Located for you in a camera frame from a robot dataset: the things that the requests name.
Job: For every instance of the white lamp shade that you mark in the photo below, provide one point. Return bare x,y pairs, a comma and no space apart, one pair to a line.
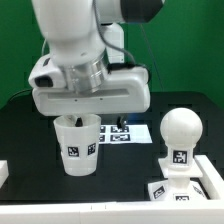
79,145

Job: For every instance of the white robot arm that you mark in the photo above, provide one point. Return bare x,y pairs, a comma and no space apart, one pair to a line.
85,71

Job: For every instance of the white lamp base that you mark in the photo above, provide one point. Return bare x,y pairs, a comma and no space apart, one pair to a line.
177,184

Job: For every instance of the white frame wall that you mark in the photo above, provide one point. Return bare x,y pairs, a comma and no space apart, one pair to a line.
162,212

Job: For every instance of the white marker sheet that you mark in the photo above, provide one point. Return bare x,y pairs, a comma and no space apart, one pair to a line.
111,134

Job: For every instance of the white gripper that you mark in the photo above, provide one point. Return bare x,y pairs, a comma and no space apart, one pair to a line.
124,91

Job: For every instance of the white lamp bulb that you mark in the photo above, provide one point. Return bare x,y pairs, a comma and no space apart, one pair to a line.
181,129

